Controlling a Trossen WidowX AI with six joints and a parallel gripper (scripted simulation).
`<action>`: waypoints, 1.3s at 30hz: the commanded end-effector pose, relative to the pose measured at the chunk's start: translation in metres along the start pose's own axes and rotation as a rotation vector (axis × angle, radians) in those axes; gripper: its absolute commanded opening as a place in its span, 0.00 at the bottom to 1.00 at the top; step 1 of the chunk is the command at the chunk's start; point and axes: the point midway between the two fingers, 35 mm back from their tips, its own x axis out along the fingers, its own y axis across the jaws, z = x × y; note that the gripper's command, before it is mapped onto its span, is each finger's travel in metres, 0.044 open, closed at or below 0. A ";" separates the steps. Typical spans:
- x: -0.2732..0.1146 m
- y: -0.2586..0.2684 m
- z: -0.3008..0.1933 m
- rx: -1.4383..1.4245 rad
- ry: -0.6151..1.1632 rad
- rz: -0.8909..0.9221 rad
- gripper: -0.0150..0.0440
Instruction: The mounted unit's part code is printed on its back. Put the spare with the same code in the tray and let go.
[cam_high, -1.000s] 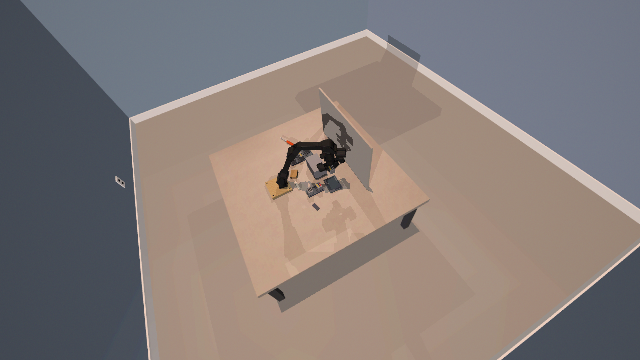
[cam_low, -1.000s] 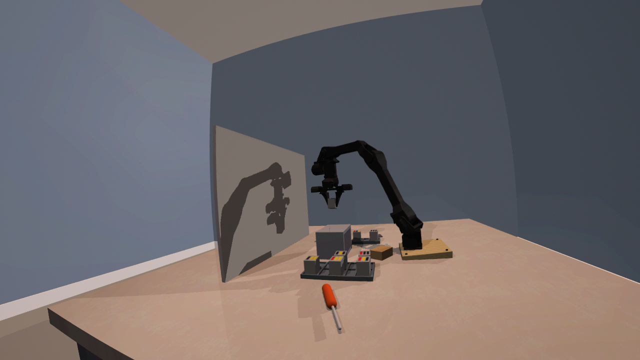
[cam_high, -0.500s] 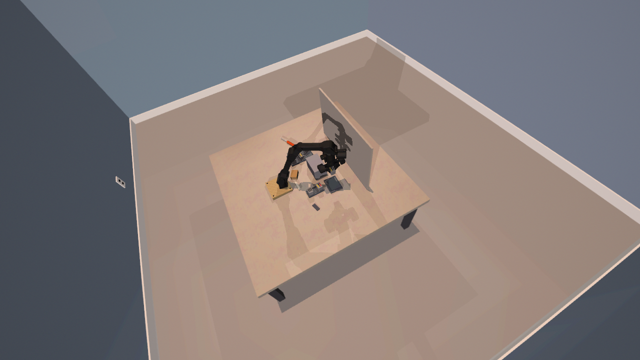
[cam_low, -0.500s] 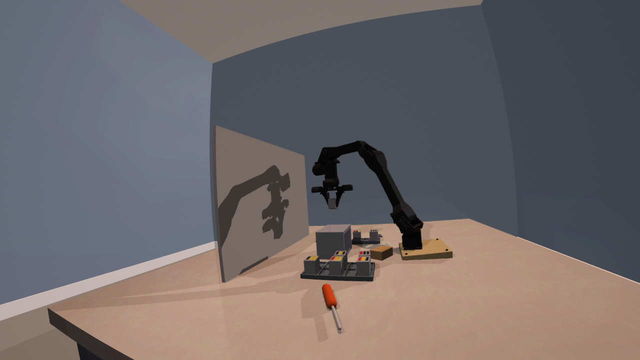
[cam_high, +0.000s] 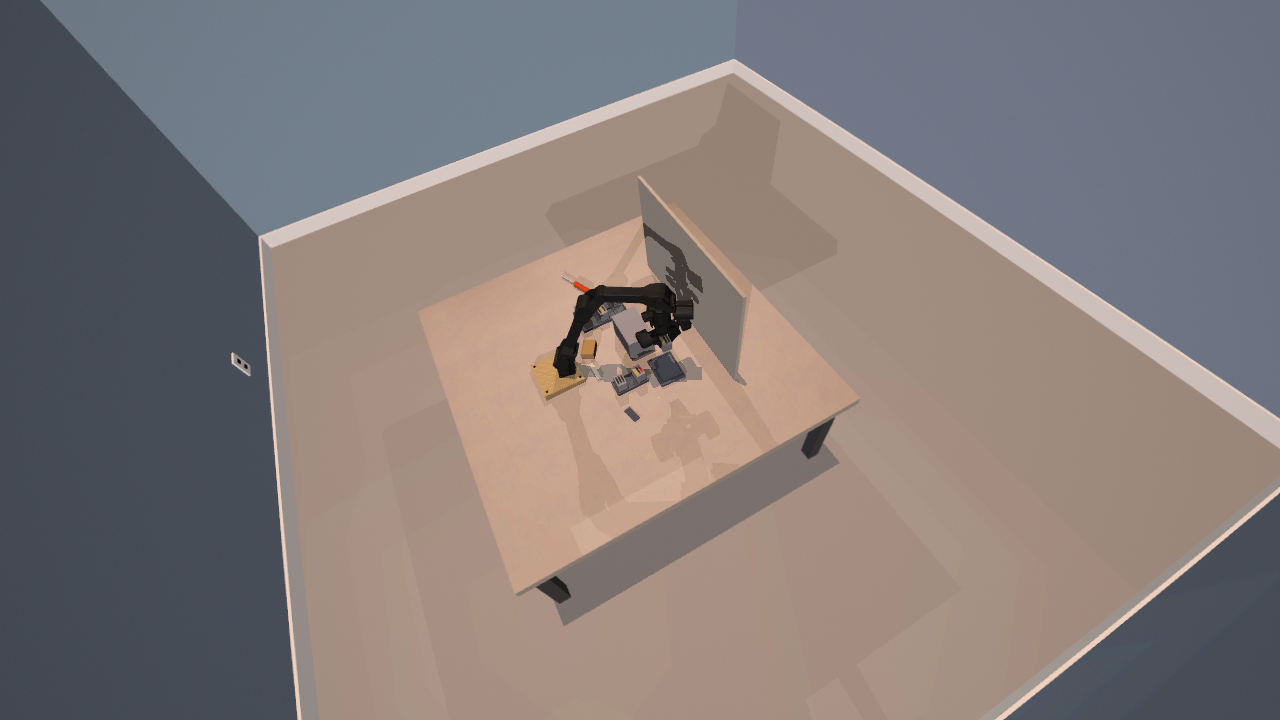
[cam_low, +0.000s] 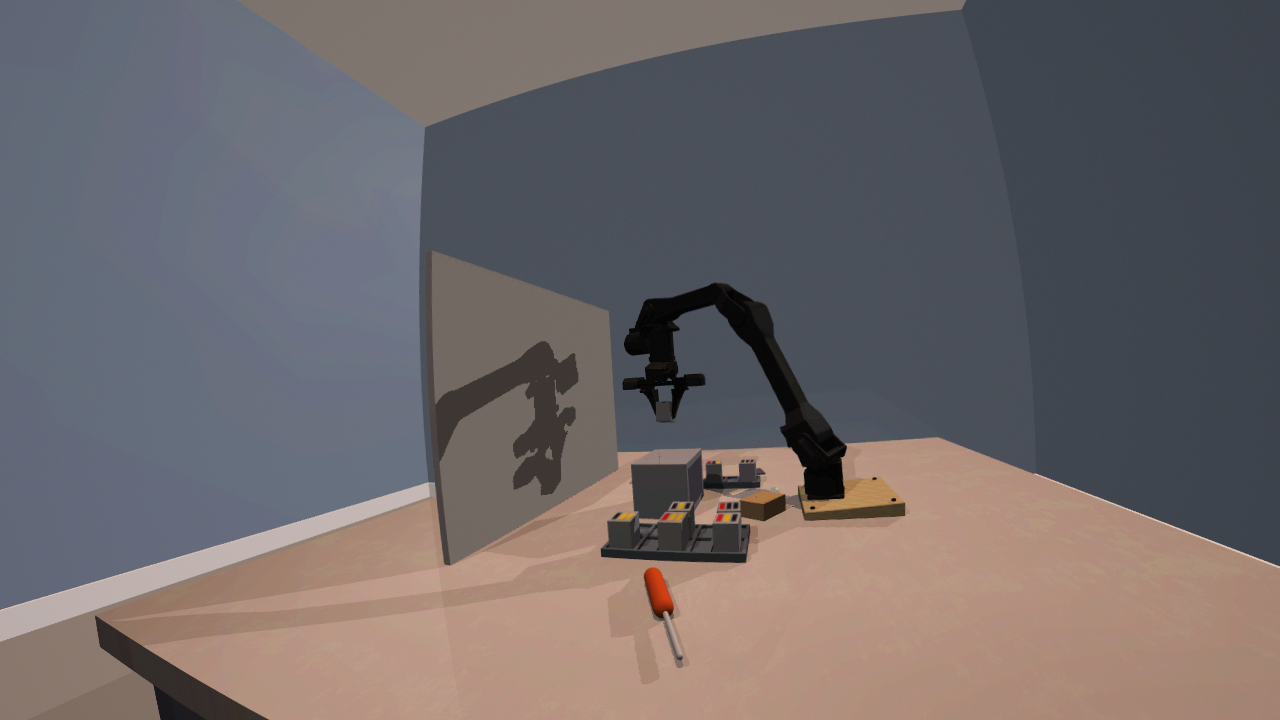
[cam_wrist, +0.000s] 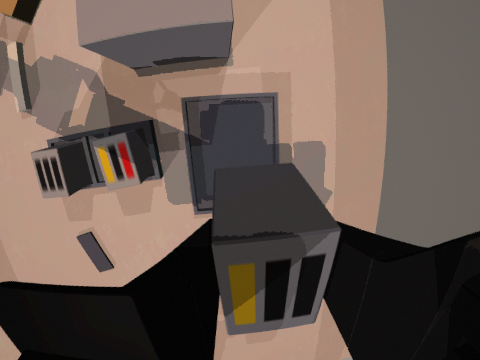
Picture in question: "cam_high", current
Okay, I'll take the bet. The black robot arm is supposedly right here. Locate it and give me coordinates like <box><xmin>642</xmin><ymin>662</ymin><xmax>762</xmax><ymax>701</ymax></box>
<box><xmin>553</xmin><ymin>283</ymin><xmax>692</xmax><ymax>378</ymax></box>

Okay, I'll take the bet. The red-handled screwdriver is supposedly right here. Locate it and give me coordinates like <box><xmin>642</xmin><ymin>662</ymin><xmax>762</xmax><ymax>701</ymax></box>
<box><xmin>562</xmin><ymin>275</ymin><xmax>589</xmax><ymax>293</ymax></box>

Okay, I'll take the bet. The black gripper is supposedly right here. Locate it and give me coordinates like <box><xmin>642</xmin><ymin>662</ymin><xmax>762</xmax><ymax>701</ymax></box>
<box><xmin>635</xmin><ymin>318</ymin><xmax>692</xmax><ymax>348</ymax></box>

